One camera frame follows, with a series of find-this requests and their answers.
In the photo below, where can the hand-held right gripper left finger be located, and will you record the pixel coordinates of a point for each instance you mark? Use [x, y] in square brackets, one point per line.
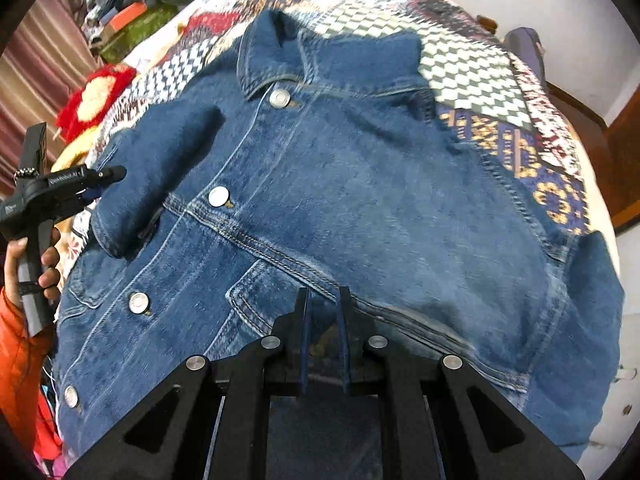
[302, 330]

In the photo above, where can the green box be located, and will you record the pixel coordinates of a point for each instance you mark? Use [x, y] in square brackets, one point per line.
[145, 30]

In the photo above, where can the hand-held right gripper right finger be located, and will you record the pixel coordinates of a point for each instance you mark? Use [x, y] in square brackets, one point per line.
[343, 330]

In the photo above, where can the purple grey cloth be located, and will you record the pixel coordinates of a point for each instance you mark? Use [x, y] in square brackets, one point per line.
[525, 50]

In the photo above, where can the red crochet cushion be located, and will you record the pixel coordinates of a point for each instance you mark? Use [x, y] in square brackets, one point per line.
[100, 90]

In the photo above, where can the orange box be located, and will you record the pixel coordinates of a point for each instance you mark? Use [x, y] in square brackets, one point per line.
[127, 15]

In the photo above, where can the striped maroon curtain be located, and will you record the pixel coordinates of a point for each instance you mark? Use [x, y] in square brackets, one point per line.
[45, 60]

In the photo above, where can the yellow crochet cushion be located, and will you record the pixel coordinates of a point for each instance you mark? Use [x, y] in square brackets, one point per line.
[75, 150]

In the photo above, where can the patchwork printed blanket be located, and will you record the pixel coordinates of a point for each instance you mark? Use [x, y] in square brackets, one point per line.
[465, 75]

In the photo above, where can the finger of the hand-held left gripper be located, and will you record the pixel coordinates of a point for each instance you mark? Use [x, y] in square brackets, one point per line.
[107, 175]
[90, 196]

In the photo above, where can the person's left forearm orange sleeve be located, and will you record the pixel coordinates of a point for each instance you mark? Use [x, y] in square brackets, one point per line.
[20, 360]

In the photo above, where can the blue denim jacket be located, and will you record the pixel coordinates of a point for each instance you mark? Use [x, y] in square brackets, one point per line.
[350, 185]

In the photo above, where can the brown wooden door frame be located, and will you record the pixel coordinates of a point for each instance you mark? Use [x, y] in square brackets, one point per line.
[615, 160]

